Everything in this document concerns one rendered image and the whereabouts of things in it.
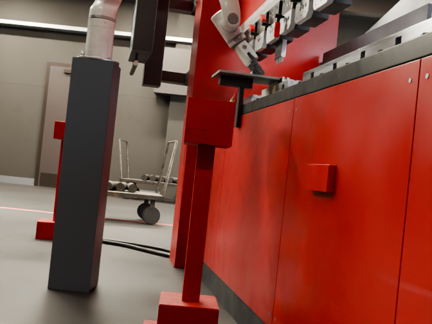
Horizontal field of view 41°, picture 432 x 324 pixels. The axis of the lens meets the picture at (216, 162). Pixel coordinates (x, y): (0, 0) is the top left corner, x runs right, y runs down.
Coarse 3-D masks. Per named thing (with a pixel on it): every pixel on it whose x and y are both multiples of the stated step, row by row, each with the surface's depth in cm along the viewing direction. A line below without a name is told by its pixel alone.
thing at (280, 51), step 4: (280, 40) 253; (284, 40) 251; (276, 44) 259; (280, 44) 253; (284, 44) 251; (276, 48) 258; (280, 48) 252; (284, 48) 251; (276, 52) 257; (280, 52) 252; (284, 52) 251; (276, 56) 257; (280, 56) 251; (284, 56) 251; (276, 60) 259; (280, 60) 253
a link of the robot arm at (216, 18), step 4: (220, 12) 248; (212, 16) 250; (216, 16) 248; (220, 16) 248; (212, 20) 251; (216, 20) 249; (220, 20) 248; (216, 24) 250; (220, 24) 247; (220, 28) 249; (220, 32) 251; (224, 32) 249; (228, 32) 248; (232, 32) 248; (236, 32) 249; (240, 32) 250; (224, 36) 250; (228, 36) 249; (232, 36) 249; (228, 40) 250
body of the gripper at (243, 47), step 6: (240, 42) 249; (246, 42) 249; (234, 48) 255; (240, 48) 248; (246, 48) 248; (240, 54) 251; (246, 54) 248; (252, 54) 248; (246, 60) 250; (252, 60) 251
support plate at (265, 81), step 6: (216, 72) 248; (222, 72) 242; (228, 72) 242; (234, 72) 242; (240, 72) 243; (252, 78) 250; (258, 78) 249; (264, 78) 247; (270, 78) 245; (276, 78) 246; (264, 84) 263
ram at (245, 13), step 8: (240, 0) 331; (248, 0) 311; (256, 0) 292; (264, 0) 277; (280, 0) 250; (240, 8) 328; (248, 8) 309; (256, 8) 290; (264, 8) 275; (240, 16) 326; (248, 16) 307; (256, 16) 289; (240, 24) 324; (248, 24) 305
